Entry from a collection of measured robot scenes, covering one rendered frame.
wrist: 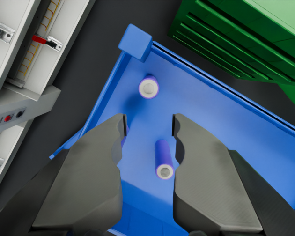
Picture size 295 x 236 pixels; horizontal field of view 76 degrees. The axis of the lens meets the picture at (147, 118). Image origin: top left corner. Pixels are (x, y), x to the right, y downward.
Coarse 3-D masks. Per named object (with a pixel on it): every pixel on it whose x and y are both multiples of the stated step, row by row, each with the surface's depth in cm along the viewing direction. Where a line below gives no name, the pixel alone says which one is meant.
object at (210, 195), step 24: (192, 144) 9; (216, 144) 9; (192, 168) 8; (216, 168) 8; (192, 192) 7; (216, 192) 7; (240, 192) 7; (192, 216) 7; (216, 216) 6; (240, 216) 6
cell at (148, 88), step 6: (144, 78) 17; (150, 78) 16; (144, 84) 16; (150, 84) 16; (156, 84) 16; (144, 90) 16; (150, 90) 16; (156, 90) 16; (144, 96) 16; (150, 96) 16
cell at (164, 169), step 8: (160, 144) 22; (168, 144) 24; (160, 152) 20; (168, 152) 21; (160, 160) 19; (168, 160) 19; (160, 168) 18; (168, 168) 18; (160, 176) 18; (168, 176) 18
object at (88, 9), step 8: (88, 8) 62; (80, 24) 63; (72, 40) 65; (64, 56) 67; (56, 72) 68; (32, 120) 74; (24, 128) 72; (24, 136) 76; (16, 144) 73; (16, 152) 78; (8, 160) 76; (0, 176) 78
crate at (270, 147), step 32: (128, 32) 14; (128, 64) 22; (160, 64) 22; (192, 64) 17; (128, 96) 23; (160, 96) 23; (192, 96) 23; (224, 96) 22; (160, 128) 24; (224, 128) 23; (256, 128) 23; (288, 128) 18; (128, 160) 25; (256, 160) 24; (288, 160) 24; (128, 192) 26; (160, 192) 26; (288, 192) 26; (128, 224) 23; (160, 224) 26
